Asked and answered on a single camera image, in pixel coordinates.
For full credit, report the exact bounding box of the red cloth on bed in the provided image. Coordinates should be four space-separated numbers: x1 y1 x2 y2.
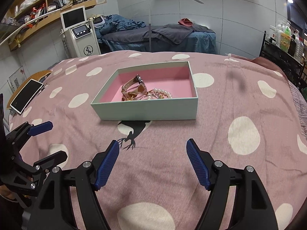
178 18 193 27

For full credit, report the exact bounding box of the black metal trolley rack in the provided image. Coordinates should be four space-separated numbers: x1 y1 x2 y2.
260 31 306 91

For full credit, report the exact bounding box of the white beauty machine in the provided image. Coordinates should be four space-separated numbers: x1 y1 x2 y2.
60 6 100 58

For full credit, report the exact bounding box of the mint box pink lining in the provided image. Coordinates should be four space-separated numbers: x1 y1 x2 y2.
91 61 198 121

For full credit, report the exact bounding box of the grey towel on bed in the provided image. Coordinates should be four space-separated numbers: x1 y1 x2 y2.
148 24 194 45

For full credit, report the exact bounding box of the rose gold bangle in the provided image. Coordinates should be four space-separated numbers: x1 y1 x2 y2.
140 89 164 100

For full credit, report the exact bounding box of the white arc floor lamp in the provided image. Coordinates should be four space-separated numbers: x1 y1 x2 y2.
148 0 204 52

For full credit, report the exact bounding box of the white tablet device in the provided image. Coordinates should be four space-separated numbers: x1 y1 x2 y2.
10 79 44 115

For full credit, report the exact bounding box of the wooden wall shelf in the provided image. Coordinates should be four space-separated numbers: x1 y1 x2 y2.
1 0 96 51

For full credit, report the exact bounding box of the rose gold wristwatch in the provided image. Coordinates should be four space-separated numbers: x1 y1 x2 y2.
121 74 147 101

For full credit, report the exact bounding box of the crumpled blue duvet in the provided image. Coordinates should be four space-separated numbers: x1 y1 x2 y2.
95 14 147 35

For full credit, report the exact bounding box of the white pearl bracelet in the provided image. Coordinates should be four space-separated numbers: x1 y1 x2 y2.
147 88 173 100

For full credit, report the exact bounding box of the blue massage bed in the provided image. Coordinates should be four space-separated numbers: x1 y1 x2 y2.
98 23 217 54

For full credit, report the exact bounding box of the green bottle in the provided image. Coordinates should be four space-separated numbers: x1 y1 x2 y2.
284 21 292 37

